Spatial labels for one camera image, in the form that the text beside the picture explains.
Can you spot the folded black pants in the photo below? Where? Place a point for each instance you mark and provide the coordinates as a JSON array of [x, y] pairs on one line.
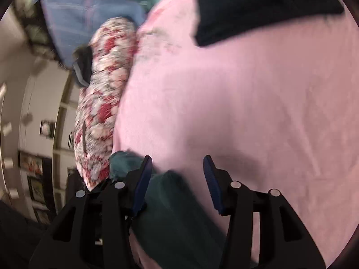
[[260, 5]]

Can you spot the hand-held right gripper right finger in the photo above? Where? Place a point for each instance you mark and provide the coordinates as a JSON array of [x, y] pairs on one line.
[[211, 185]]

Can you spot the red floral quilt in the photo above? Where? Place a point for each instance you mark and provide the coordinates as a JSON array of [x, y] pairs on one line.
[[103, 89]]

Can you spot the white shelf unit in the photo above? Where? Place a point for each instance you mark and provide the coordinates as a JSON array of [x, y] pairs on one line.
[[36, 103]]

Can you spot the blue plaid pillow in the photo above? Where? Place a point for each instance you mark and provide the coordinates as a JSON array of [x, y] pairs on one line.
[[84, 19]]

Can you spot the pink floral bed sheet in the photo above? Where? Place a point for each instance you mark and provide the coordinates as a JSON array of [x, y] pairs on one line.
[[238, 103]]

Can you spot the dark green pants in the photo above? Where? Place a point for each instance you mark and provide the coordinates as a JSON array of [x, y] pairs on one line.
[[174, 215]]

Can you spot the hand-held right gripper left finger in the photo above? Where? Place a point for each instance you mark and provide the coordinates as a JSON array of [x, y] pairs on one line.
[[141, 185]]

